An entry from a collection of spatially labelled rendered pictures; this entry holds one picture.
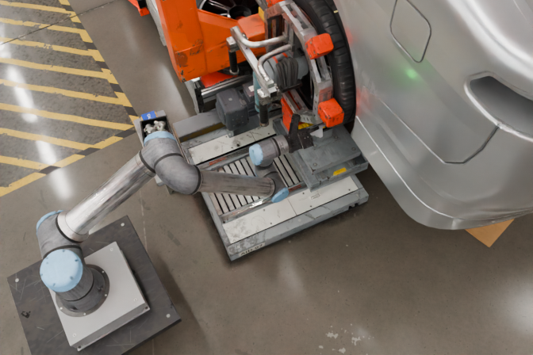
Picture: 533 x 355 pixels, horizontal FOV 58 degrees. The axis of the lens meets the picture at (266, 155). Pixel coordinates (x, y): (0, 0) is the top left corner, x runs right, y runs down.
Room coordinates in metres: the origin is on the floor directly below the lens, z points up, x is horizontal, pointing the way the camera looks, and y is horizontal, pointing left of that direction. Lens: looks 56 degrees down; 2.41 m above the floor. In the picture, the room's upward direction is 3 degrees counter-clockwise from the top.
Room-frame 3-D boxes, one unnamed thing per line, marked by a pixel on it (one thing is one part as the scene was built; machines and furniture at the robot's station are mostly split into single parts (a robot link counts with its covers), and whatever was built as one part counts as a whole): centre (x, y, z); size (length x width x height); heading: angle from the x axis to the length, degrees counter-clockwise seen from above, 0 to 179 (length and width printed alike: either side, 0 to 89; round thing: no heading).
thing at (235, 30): (1.59, 0.00, 1.03); 0.19 x 0.18 x 0.11; 112
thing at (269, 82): (1.41, -0.07, 1.03); 0.19 x 0.18 x 0.11; 112
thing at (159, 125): (1.41, 0.53, 0.51); 0.20 x 0.14 x 0.13; 13
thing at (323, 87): (1.55, -0.15, 0.85); 0.54 x 0.07 x 0.54; 22
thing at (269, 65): (1.52, -0.08, 0.85); 0.21 x 0.14 x 0.14; 112
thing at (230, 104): (1.80, 0.06, 0.26); 0.42 x 0.18 x 0.35; 112
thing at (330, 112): (1.26, -0.27, 0.85); 0.09 x 0.08 x 0.07; 22
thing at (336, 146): (1.61, -0.31, 0.32); 0.40 x 0.30 x 0.28; 22
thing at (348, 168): (1.61, -0.31, 0.13); 0.50 x 0.36 x 0.10; 22
